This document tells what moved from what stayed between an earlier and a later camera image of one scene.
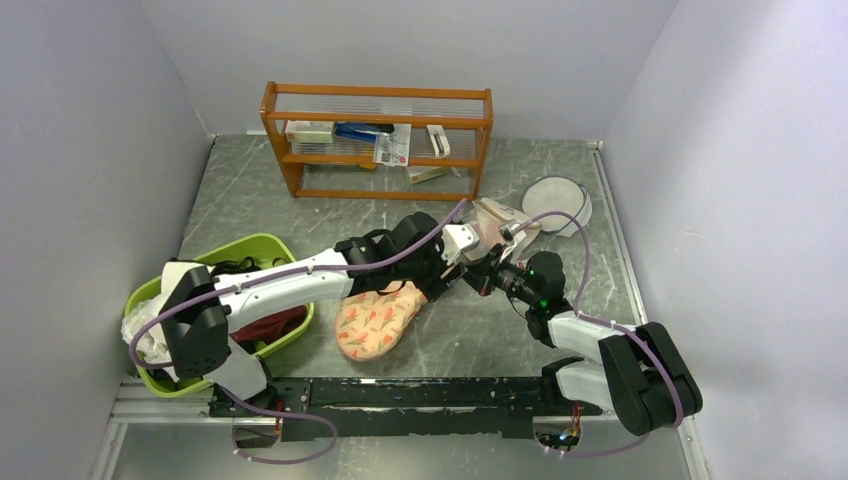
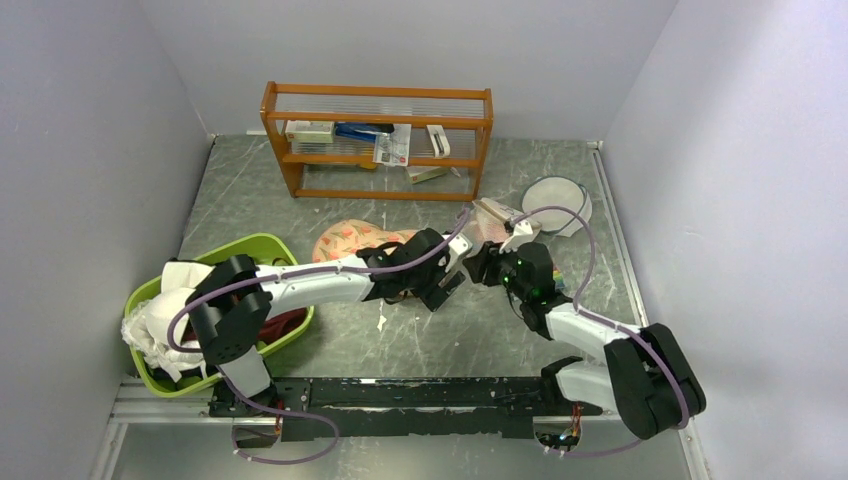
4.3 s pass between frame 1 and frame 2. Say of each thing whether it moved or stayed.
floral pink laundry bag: moved
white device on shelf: stayed
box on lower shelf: stayed
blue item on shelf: stayed
